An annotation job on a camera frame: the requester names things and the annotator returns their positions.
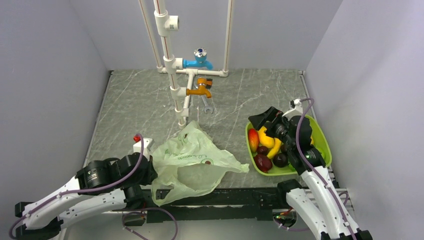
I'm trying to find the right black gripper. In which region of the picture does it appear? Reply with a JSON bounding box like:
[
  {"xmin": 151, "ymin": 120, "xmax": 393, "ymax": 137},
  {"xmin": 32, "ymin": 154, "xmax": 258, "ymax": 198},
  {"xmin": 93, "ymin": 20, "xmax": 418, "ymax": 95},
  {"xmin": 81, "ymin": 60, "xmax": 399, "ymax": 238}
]
[{"xmin": 248, "ymin": 106, "xmax": 296, "ymax": 149}]

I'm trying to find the red orange fake mango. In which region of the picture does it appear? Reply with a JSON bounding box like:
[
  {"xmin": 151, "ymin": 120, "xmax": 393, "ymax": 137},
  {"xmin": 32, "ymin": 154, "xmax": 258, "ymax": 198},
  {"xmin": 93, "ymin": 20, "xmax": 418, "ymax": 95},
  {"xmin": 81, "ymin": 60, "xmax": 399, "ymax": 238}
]
[{"xmin": 247, "ymin": 128, "xmax": 260, "ymax": 153}]

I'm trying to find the light green plastic bag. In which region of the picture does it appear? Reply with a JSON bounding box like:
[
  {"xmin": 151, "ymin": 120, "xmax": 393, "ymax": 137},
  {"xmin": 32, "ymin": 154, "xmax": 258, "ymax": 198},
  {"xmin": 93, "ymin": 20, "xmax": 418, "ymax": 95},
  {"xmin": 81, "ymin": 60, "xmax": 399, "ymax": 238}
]
[{"xmin": 151, "ymin": 121, "xmax": 249, "ymax": 206}]

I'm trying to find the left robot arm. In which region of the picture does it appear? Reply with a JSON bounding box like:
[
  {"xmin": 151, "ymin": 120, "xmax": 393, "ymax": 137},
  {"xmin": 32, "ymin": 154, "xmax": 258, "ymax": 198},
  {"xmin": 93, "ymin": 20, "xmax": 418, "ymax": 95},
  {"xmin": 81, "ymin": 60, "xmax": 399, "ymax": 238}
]
[{"xmin": 9, "ymin": 152, "xmax": 158, "ymax": 240}]

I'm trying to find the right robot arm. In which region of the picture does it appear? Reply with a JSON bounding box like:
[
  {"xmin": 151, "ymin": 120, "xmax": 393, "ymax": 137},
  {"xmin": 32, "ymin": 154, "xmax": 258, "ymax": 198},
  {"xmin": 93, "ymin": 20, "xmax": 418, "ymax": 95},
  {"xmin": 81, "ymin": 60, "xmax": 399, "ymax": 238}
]
[{"xmin": 248, "ymin": 106, "xmax": 373, "ymax": 240}]

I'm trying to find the yellow fake mango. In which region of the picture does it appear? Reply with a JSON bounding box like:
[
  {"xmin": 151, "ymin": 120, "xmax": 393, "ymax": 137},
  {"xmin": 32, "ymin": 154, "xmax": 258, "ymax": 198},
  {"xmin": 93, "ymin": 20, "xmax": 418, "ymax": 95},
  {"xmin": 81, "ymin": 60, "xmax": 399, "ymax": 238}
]
[{"xmin": 257, "ymin": 126, "xmax": 275, "ymax": 149}]

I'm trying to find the dark red fake fruit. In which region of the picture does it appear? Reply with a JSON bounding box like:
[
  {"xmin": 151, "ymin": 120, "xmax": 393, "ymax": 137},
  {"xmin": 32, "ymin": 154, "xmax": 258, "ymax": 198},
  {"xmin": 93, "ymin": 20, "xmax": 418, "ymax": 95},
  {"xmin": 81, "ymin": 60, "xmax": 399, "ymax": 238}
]
[{"xmin": 253, "ymin": 154, "xmax": 273, "ymax": 173}]

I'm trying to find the dark purple round fruit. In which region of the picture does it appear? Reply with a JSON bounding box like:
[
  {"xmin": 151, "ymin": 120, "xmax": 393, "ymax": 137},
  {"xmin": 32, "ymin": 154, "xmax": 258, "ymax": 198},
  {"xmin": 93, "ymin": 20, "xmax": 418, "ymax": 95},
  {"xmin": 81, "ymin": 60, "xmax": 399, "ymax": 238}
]
[{"xmin": 272, "ymin": 153, "xmax": 289, "ymax": 168}]

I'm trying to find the green plastic basin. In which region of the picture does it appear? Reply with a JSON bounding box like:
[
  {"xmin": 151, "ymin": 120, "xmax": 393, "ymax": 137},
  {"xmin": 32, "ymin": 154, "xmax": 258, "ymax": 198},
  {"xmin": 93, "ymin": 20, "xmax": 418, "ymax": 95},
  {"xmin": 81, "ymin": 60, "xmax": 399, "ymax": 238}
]
[{"xmin": 245, "ymin": 114, "xmax": 333, "ymax": 176}]

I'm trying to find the silver wrench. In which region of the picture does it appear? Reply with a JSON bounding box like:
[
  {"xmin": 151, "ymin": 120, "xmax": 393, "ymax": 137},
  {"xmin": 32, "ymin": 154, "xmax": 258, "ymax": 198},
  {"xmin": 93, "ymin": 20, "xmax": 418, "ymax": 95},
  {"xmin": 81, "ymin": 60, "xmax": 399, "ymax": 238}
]
[{"xmin": 200, "ymin": 95, "xmax": 214, "ymax": 114}]

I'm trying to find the orange faucet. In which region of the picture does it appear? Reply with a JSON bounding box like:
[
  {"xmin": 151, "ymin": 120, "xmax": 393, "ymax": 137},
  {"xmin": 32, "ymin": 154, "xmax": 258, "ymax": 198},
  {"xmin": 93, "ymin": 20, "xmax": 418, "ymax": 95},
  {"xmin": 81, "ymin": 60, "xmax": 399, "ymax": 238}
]
[{"xmin": 185, "ymin": 77, "xmax": 213, "ymax": 99}]

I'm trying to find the blue faucet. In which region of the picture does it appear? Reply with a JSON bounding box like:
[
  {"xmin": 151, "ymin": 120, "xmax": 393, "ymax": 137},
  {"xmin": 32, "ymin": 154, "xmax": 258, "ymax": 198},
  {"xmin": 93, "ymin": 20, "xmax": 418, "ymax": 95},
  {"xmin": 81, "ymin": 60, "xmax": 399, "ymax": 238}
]
[{"xmin": 182, "ymin": 47, "xmax": 214, "ymax": 70}]

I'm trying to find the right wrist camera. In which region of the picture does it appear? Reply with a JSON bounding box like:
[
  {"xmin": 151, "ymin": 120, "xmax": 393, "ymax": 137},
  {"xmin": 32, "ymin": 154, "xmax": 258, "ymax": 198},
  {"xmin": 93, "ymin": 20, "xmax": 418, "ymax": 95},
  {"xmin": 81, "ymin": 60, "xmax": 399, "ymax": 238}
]
[{"xmin": 281, "ymin": 98, "xmax": 304, "ymax": 120}]

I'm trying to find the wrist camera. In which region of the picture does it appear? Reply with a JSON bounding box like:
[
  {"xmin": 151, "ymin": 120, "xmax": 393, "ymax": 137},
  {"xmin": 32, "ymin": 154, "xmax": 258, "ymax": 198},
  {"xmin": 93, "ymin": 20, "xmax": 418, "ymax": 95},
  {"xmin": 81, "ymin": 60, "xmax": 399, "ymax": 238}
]
[
  {"xmin": 281, "ymin": 98, "xmax": 304, "ymax": 120},
  {"xmin": 133, "ymin": 134, "xmax": 154, "ymax": 161}
]

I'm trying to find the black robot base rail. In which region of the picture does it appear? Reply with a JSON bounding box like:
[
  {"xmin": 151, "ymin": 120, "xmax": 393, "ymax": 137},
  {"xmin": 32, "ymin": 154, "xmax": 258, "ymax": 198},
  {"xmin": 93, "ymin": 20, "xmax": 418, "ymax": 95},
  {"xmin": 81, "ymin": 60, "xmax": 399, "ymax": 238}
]
[{"xmin": 110, "ymin": 187, "xmax": 309, "ymax": 223}]

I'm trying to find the white PVC pipe frame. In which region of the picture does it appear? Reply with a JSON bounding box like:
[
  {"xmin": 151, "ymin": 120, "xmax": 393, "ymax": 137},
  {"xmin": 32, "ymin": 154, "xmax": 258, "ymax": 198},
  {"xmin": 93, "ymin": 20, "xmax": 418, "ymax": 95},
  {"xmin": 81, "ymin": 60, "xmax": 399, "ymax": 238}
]
[{"xmin": 138, "ymin": 0, "xmax": 235, "ymax": 129}]

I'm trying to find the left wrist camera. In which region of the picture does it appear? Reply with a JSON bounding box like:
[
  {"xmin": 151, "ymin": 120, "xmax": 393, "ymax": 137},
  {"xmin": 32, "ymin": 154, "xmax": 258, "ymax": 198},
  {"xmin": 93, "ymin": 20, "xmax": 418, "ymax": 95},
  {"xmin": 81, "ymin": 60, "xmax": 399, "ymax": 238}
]
[{"xmin": 133, "ymin": 134, "xmax": 154, "ymax": 161}]

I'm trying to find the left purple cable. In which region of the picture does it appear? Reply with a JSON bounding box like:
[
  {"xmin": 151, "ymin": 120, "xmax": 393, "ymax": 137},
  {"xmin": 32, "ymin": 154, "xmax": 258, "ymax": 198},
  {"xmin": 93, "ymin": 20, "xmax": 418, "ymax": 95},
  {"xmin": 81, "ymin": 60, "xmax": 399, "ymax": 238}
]
[{"xmin": 8, "ymin": 133, "xmax": 145, "ymax": 240}]

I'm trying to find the loose purple base cable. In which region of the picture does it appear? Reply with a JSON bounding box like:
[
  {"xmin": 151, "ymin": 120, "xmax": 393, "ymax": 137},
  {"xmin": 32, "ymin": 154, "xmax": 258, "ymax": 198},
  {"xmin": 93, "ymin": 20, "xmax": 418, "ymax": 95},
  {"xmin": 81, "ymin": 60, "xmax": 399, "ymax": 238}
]
[{"xmin": 121, "ymin": 207, "xmax": 179, "ymax": 240}]

